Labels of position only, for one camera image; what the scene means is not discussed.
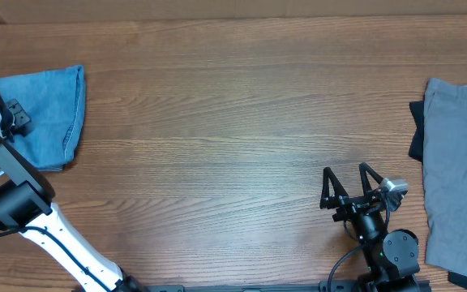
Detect light blue denim jeans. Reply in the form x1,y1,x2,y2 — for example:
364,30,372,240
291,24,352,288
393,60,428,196
0,65,86,171

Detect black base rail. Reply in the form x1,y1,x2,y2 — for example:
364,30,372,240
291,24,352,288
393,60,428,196
144,280,432,292

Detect black garment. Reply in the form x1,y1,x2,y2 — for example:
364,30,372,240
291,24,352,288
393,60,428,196
409,101,424,162

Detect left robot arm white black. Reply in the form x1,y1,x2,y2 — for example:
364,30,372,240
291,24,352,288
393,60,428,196
0,94,146,292

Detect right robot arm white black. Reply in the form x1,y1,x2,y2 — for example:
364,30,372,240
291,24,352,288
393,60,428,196
319,162,431,292

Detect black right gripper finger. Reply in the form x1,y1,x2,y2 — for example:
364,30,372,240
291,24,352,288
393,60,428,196
321,167,349,200
358,161,385,195

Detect grey folded garment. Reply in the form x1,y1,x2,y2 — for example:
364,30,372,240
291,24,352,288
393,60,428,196
422,79,467,276

